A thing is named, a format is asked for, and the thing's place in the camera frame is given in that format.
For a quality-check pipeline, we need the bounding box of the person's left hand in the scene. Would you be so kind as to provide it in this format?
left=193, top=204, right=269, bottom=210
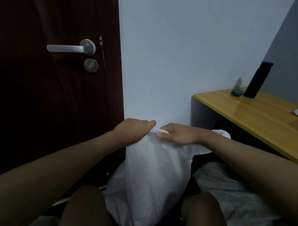
left=113, top=118, right=157, bottom=147

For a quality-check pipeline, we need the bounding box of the person's right hand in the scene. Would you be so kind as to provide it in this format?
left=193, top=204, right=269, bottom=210
left=155, top=123, right=211, bottom=145

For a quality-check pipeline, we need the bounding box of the white bag with red print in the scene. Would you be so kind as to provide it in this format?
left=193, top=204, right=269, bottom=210
left=102, top=127, right=231, bottom=226

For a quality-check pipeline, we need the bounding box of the grey woven sack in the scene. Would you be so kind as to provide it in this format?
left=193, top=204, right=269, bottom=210
left=192, top=162, right=287, bottom=226

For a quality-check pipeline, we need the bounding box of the green woven sack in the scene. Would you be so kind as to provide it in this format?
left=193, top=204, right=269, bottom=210
left=29, top=216, right=60, bottom=226

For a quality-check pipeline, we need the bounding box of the person's left forearm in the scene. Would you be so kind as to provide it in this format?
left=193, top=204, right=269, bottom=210
left=0, top=130, right=124, bottom=226

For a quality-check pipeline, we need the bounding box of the person's right forearm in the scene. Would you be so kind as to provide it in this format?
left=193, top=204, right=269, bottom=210
left=200, top=130, right=298, bottom=222

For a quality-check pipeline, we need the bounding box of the person's right leg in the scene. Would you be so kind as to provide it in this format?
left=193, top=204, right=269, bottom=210
left=181, top=192, right=228, bottom=226

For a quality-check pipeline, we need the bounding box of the person's leg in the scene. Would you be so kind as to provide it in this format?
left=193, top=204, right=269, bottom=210
left=181, top=192, right=228, bottom=226
left=59, top=185, right=110, bottom=226

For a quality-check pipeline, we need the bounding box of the person's left leg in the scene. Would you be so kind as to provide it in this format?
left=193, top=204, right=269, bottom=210
left=59, top=185, right=110, bottom=226

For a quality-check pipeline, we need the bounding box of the yellow wooden desk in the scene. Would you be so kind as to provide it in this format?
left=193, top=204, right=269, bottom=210
left=193, top=87, right=298, bottom=163

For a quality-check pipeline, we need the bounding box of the dark brown wooden door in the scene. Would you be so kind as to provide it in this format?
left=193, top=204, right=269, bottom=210
left=97, top=0, right=125, bottom=131

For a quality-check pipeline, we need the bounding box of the silver thumb-turn lock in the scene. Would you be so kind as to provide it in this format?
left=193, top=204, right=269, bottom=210
left=84, top=58, right=99, bottom=73

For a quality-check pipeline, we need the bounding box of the silver door latch plate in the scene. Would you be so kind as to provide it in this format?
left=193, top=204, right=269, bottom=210
left=99, top=35, right=106, bottom=68

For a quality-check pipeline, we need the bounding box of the black cylindrical bottle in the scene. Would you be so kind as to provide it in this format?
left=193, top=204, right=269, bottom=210
left=243, top=61, right=274, bottom=99

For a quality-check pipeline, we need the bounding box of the silver door handle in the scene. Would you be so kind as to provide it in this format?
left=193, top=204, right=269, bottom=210
left=47, top=39, right=96, bottom=56

